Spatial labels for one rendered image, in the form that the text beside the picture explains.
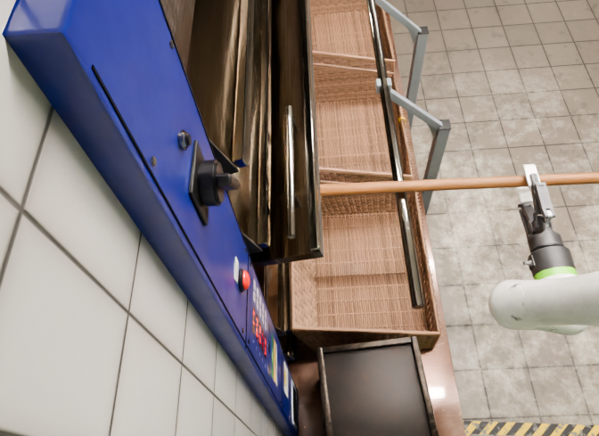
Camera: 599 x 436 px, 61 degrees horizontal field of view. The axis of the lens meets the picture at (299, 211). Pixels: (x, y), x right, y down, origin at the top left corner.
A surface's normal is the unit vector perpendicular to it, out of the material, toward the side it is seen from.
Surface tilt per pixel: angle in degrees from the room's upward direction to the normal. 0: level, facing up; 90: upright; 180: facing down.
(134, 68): 90
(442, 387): 0
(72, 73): 90
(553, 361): 0
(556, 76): 0
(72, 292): 90
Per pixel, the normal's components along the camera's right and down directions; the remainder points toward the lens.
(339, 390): -0.07, -0.52
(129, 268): 1.00, -0.06
